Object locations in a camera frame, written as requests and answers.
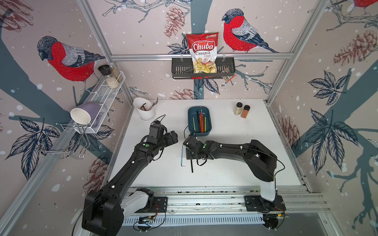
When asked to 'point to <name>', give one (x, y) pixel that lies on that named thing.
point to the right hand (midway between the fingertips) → (187, 153)
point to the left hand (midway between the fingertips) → (173, 133)
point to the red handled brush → (226, 82)
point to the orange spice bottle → (245, 112)
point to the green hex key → (194, 123)
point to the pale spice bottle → (238, 108)
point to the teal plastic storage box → (192, 112)
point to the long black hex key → (198, 121)
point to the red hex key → (202, 121)
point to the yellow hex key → (205, 124)
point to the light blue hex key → (181, 156)
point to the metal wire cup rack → (67, 138)
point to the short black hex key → (191, 165)
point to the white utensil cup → (145, 115)
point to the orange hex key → (200, 124)
